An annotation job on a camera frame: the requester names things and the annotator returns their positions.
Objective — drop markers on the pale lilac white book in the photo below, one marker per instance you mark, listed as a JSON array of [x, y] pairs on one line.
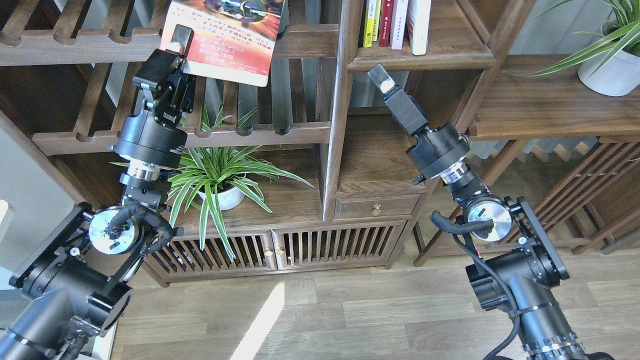
[[398, 23]]

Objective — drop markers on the right slatted cabinet door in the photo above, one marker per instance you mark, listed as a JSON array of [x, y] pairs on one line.
[[336, 246]]

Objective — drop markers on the large white book red stamp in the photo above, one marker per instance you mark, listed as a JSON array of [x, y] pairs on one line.
[[418, 21]]

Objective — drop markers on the cream thin upright book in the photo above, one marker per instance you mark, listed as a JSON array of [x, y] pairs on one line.
[[378, 9]]

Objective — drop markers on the dark red upright book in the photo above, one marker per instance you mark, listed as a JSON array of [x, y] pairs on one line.
[[385, 23]]

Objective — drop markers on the potted plant white pot right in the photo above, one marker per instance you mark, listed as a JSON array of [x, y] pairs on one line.
[[609, 65]]

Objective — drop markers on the white table leg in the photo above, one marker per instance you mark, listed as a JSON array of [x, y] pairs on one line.
[[103, 346]]

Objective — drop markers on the slatted cabinet door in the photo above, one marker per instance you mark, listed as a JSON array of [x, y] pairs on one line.
[[336, 246], [183, 259]]

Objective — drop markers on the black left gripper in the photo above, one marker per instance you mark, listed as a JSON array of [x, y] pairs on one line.
[[152, 135]]

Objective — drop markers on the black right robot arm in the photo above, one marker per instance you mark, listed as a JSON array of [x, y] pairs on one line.
[[515, 263]]

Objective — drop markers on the dark wooden bookshelf cabinet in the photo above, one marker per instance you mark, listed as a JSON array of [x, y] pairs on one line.
[[66, 90]]

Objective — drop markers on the spider plant white pot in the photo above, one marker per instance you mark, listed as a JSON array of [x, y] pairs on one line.
[[207, 179]]

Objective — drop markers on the yellow upright book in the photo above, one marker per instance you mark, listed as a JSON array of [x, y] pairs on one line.
[[369, 16]]

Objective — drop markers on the left slatted cabinet door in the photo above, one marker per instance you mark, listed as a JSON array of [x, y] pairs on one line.
[[183, 259]]

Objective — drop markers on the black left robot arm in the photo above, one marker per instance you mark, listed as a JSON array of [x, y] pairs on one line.
[[76, 279]]

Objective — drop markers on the wooden side table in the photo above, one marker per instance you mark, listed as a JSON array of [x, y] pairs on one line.
[[587, 204]]

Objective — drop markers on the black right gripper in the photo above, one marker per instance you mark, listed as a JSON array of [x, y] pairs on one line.
[[438, 152]]

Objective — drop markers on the red orange cover book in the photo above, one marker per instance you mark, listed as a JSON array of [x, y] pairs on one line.
[[233, 40]]

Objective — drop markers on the small drawer brass knob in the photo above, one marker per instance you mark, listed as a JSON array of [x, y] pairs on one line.
[[380, 207]]

